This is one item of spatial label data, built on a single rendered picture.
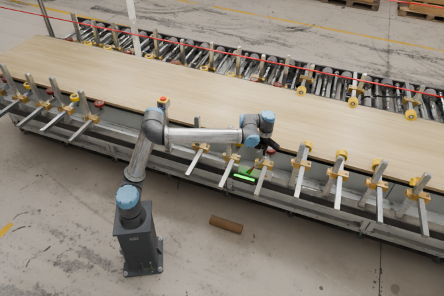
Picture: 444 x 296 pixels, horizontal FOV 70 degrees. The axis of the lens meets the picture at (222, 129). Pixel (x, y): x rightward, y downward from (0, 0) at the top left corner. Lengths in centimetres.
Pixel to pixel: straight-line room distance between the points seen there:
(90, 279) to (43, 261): 44
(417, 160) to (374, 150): 30
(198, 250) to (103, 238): 84
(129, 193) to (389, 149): 192
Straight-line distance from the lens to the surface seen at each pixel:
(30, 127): 412
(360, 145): 265
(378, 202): 225
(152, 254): 265
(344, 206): 250
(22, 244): 333
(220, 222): 295
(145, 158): 210
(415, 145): 287
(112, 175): 350
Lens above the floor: 259
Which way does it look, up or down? 42 degrees down
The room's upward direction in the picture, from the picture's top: 3 degrees clockwise
